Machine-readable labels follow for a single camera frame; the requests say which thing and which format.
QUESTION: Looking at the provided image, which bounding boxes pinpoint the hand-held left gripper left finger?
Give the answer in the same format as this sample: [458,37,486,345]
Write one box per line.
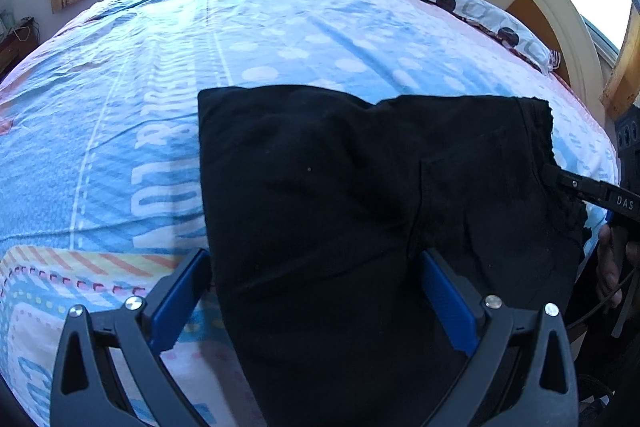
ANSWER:
[50,248,213,427]

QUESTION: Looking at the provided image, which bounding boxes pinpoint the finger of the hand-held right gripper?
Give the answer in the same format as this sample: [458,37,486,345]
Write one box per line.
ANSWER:
[542,163,608,208]

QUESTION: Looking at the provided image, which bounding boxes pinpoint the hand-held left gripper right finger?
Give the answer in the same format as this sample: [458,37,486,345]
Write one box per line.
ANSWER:
[420,248,581,427]

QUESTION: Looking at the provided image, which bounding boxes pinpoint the black pants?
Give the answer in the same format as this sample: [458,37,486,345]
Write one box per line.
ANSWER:
[197,84,591,427]

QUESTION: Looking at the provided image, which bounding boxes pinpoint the person's right hand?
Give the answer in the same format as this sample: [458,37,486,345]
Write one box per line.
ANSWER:
[597,223,640,303]

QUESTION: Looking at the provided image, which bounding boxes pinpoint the white dotted pillow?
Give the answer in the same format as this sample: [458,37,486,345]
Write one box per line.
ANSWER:
[410,0,561,74]

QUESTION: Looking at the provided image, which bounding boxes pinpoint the blue pink printed bedsheet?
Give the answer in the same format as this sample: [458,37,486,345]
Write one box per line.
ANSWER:
[0,0,618,427]

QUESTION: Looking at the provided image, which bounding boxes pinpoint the wooden nightstand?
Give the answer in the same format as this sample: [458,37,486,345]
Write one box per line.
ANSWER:
[0,32,38,78]

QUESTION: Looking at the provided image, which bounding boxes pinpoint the black cable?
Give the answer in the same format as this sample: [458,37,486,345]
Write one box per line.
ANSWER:
[565,269,640,330]

